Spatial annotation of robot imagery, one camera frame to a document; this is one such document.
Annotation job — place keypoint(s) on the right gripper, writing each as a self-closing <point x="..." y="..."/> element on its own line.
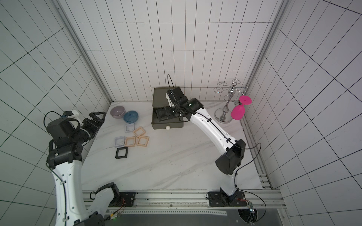
<point x="168" y="112"/>

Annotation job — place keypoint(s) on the orange brooch box right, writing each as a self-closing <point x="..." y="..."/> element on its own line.
<point x="143" y="141"/>

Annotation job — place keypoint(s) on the pink plastic wine glass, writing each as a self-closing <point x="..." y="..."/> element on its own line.
<point x="239" y="111"/>

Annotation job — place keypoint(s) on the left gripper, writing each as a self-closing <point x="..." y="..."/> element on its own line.
<point x="94" y="126"/>

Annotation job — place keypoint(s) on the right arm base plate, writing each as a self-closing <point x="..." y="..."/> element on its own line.
<point x="220" y="199"/>

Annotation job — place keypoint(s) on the orange brooch box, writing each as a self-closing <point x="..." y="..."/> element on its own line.
<point x="143" y="141"/>
<point x="130" y="141"/>
<point x="139" y="132"/>

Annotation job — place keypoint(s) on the three-drawer storage cabinet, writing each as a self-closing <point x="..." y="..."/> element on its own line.
<point x="160" y="101"/>

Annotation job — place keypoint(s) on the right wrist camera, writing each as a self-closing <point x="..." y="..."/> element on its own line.
<point x="168" y="97"/>

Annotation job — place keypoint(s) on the purple bowl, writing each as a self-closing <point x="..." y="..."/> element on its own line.
<point x="118" y="112"/>

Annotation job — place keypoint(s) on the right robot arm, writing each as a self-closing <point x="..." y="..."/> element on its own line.
<point x="231" y="150"/>

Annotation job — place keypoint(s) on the orange brooch box left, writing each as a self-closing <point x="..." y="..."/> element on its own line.
<point x="130" y="141"/>

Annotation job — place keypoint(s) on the lilac brooch box upper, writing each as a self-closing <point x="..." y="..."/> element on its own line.
<point x="130" y="127"/>

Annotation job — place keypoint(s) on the electronics board with cables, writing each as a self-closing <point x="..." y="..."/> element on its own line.
<point x="116" y="213"/>

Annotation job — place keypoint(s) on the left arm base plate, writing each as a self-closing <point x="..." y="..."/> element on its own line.
<point x="128" y="196"/>

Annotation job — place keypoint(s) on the orange brooch box upper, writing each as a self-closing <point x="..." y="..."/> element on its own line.
<point x="139" y="132"/>

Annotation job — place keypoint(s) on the aluminium mounting rail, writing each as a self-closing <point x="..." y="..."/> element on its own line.
<point x="195" y="202"/>

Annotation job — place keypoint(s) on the lilac brooch box lower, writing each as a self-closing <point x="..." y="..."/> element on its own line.
<point x="119" y="141"/>

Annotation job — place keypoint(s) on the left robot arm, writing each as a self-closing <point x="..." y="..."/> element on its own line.
<point x="69" y="135"/>

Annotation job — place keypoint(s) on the black brooch box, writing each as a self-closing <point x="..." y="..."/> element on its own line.
<point x="162" y="114"/>
<point x="121" y="152"/>

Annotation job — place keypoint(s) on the silver glass rack stand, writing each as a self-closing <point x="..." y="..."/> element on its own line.
<point x="231" y="99"/>

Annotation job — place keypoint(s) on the blue bowl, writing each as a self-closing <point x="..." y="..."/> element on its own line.
<point x="131" y="117"/>

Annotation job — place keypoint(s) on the lilac brooch box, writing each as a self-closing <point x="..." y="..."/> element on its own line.
<point x="119" y="141"/>
<point x="130" y="127"/>

